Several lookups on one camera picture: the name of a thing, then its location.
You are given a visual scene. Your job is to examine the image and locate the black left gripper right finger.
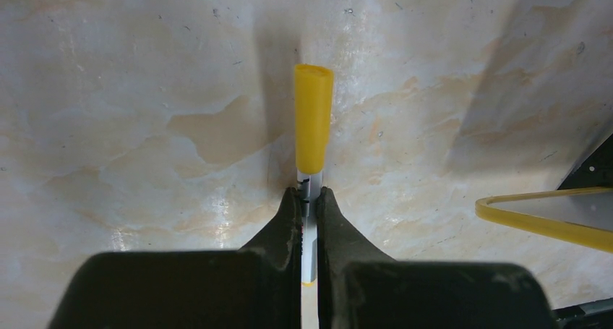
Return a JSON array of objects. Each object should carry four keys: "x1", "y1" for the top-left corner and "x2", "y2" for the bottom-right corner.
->
[{"x1": 316, "y1": 187, "x2": 557, "y2": 328}]

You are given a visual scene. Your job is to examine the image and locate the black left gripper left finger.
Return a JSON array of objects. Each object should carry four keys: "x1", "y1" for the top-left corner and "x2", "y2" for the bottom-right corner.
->
[{"x1": 49, "y1": 188, "x2": 301, "y2": 328}]

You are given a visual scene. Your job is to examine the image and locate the white marker pen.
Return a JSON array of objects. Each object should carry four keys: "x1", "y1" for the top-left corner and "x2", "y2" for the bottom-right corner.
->
[{"x1": 296, "y1": 170, "x2": 322, "y2": 286}]

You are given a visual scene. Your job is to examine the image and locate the yellow marker cap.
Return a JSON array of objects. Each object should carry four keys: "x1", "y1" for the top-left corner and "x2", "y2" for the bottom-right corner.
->
[{"x1": 293, "y1": 64, "x2": 334, "y2": 174}]

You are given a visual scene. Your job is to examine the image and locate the yellow framed whiteboard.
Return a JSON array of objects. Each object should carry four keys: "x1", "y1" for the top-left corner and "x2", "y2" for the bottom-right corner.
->
[{"x1": 475, "y1": 187, "x2": 612, "y2": 253}]

